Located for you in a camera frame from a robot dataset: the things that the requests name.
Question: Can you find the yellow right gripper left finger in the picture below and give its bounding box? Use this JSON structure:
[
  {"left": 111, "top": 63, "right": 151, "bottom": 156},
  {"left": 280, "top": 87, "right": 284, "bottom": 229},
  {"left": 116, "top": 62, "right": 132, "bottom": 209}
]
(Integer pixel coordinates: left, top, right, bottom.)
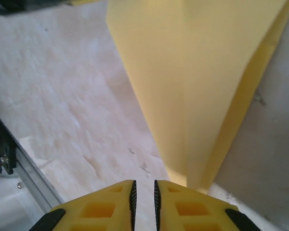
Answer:
[{"left": 31, "top": 180, "right": 137, "bottom": 231}]

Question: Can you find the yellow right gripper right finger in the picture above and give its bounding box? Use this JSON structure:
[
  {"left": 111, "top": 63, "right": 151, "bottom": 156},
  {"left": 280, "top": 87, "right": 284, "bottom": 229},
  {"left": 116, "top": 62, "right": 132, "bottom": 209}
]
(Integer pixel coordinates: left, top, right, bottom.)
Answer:
[{"left": 154, "top": 180, "right": 256, "bottom": 231}]

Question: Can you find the long aluminium mounting rail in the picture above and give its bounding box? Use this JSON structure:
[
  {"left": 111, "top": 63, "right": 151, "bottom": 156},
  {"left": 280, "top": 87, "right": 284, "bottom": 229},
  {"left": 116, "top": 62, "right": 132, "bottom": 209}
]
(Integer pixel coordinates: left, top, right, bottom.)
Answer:
[{"left": 0, "top": 107, "right": 65, "bottom": 217}]

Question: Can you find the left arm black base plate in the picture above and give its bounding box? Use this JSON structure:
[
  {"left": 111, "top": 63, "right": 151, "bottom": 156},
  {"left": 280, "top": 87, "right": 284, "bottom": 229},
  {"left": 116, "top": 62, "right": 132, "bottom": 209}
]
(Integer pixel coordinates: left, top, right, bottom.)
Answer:
[{"left": 0, "top": 108, "right": 17, "bottom": 175}]

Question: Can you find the yellow cloth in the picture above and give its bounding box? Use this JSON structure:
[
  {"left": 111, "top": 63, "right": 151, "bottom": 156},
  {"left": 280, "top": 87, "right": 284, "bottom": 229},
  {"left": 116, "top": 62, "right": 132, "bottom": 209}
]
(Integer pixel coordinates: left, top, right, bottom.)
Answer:
[{"left": 105, "top": 0, "right": 289, "bottom": 196}]

